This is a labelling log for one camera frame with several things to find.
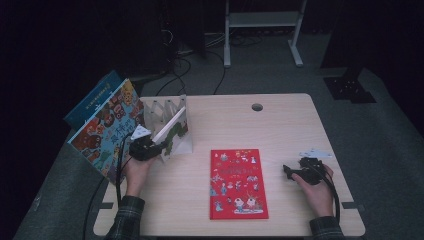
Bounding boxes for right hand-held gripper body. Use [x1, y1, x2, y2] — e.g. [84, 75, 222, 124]
[297, 148, 334, 186]

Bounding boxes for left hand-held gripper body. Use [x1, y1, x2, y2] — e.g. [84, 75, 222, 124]
[128, 124, 158, 162]

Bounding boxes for white caterpillar picture book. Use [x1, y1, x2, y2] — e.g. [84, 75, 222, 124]
[151, 106, 190, 158]

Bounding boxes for white sheet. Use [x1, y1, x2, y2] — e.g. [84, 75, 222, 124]
[139, 94, 194, 163]

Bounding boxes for blue animal picture book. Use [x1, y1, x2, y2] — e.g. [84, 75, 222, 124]
[67, 78, 146, 184]

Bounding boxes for person's right hand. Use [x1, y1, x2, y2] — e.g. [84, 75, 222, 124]
[291, 164, 335, 218]

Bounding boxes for person's left hand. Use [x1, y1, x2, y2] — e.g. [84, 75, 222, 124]
[121, 155, 157, 198]

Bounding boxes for red picture book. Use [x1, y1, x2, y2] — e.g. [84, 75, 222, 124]
[209, 148, 270, 221]

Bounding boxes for dark blue book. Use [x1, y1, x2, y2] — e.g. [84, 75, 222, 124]
[63, 69, 125, 131]

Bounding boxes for black floor plate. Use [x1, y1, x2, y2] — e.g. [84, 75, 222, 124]
[323, 75, 378, 105]

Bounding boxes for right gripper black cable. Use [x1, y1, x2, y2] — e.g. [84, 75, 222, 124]
[313, 163, 342, 225]

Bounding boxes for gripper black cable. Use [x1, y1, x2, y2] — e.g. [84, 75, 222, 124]
[114, 133, 138, 206]
[313, 163, 342, 225]

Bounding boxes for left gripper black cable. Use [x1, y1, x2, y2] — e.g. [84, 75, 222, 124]
[114, 133, 138, 206]

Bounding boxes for black floor cables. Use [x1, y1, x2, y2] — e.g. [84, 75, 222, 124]
[155, 29, 265, 97]

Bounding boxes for white metal desk frame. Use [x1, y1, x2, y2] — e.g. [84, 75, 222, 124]
[223, 0, 309, 69]

